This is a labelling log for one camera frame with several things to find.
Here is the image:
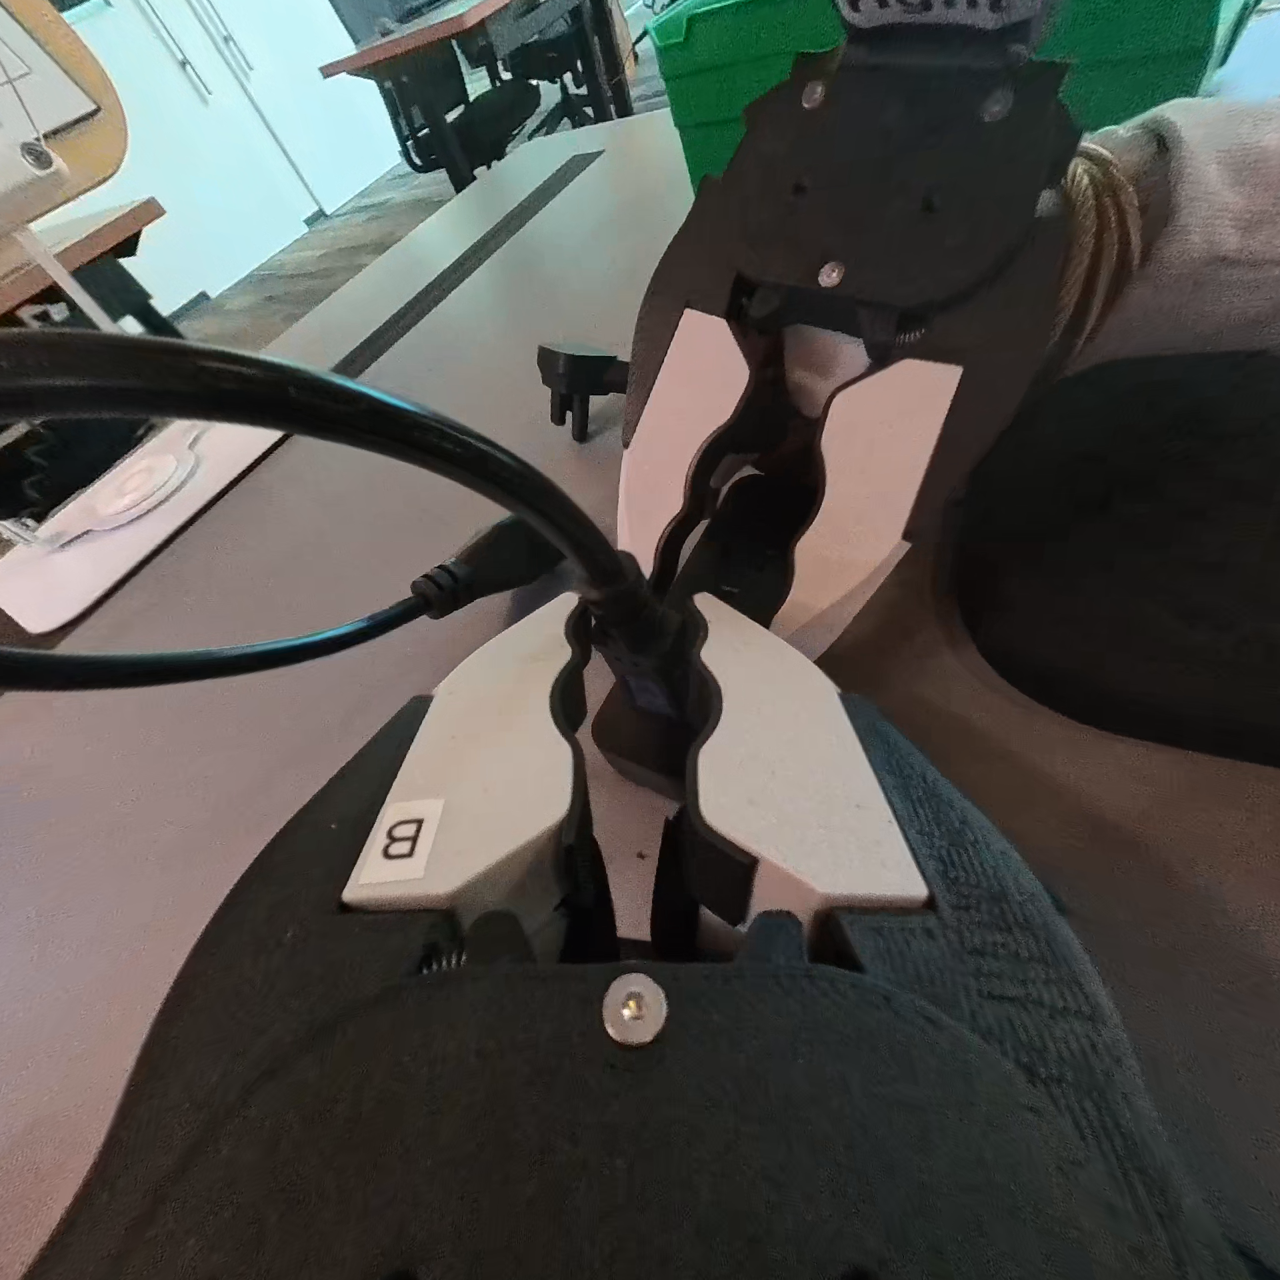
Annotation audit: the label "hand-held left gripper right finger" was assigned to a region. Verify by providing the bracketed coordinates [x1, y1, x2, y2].
[649, 591, 933, 951]

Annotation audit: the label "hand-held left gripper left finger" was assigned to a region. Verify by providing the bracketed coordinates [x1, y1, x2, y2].
[340, 597, 616, 963]

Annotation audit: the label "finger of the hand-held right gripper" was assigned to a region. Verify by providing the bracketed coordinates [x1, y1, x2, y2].
[617, 308, 779, 602]
[768, 345, 967, 661]

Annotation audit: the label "black braided cord plug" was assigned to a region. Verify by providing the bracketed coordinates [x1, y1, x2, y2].
[537, 341, 631, 441]

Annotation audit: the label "green plastic bin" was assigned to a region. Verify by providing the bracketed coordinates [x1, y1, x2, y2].
[644, 0, 1241, 191]

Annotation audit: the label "black power cord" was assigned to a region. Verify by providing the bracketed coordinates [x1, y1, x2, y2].
[0, 330, 721, 786]

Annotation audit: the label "person's right forearm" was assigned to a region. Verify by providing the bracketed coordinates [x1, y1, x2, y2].
[1075, 99, 1280, 372]

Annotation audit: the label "person's right hand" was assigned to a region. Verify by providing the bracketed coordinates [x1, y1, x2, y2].
[784, 325, 882, 411]

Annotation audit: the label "black round fabric pad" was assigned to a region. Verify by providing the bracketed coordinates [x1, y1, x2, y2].
[955, 349, 1280, 771]

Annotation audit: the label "black office chair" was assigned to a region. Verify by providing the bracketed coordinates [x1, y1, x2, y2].
[499, 21, 627, 135]
[405, 81, 541, 171]

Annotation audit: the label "brown top office desk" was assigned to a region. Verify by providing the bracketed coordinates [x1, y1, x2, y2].
[319, 0, 522, 191]

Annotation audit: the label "gold wire bracelets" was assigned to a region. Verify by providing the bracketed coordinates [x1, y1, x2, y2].
[1053, 141, 1147, 351]

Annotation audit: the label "brown top desk black frame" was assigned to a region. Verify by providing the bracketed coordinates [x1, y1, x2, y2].
[0, 197, 186, 341]

